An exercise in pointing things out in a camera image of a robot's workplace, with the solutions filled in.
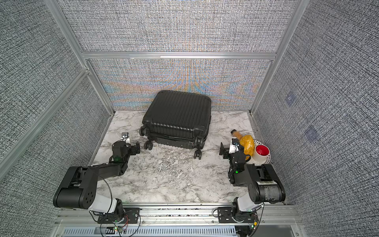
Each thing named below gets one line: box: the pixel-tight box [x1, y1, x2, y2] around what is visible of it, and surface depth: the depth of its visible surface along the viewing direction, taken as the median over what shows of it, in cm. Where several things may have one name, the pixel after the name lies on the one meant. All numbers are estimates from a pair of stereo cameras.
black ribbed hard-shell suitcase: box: [139, 89, 212, 160], surface depth 90 cm
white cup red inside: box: [252, 144, 270, 164], surface depth 90 cm
